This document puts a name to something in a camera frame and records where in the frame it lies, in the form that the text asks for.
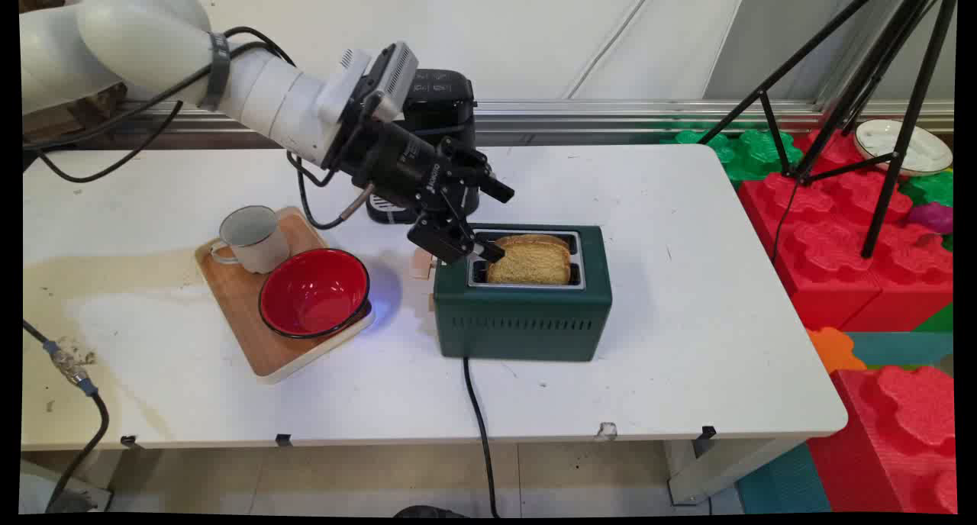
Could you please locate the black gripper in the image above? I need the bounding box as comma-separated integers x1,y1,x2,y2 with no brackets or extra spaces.
351,121,515,266

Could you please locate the green toaster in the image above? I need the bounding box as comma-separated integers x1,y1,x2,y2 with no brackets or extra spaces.
432,224,614,362

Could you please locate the toast slice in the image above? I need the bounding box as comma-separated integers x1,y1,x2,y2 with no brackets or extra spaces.
485,234,573,285

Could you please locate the black coffee machine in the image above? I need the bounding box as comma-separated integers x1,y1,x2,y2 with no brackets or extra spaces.
365,69,480,226

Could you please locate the red bowl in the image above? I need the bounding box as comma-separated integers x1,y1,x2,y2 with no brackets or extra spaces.
258,248,372,340

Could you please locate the white enamel mug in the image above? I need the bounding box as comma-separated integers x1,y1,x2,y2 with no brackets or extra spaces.
209,205,292,275

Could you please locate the wooden tray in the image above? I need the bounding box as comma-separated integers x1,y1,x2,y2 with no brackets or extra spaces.
194,206,376,385

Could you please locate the white table leg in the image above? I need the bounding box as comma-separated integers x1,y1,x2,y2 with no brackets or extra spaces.
662,436,807,507

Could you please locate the large red foam block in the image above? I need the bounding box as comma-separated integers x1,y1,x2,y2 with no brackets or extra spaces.
736,128,955,333

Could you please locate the orange foam piece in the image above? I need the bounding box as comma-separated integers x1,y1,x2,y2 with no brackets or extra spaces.
806,327,858,375

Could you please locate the white plate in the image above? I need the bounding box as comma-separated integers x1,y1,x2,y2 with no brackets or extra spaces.
853,118,954,177

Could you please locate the black tripod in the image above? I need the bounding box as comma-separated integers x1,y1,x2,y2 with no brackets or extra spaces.
696,0,959,259

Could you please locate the teal foam mat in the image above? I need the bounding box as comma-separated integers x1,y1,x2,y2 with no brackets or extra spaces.
843,331,955,370

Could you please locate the purple foam piece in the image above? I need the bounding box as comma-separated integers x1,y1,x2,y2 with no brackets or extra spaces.
906,201,955,237

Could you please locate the small green foam block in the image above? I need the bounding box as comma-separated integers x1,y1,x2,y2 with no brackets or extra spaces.
898,169,955,207

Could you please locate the black looped wrist cable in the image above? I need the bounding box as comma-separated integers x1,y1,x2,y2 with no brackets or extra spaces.
287,151,376,230

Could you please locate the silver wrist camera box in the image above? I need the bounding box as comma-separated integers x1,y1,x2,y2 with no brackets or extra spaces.
340,42,420,123

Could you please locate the aluminium wall rail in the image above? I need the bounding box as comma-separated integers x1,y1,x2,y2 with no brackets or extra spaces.
114,99,955,149

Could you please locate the black toaster power cable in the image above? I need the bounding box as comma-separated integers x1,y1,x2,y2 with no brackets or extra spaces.
462,356,501,518

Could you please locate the grey cable strap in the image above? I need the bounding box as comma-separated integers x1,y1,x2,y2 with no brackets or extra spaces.
206,31,232,112

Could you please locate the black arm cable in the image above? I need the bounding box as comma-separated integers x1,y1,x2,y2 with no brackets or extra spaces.
23,27,297,184

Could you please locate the black cable with metal connector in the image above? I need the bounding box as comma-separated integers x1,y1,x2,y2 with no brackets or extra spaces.
23,320,111,514

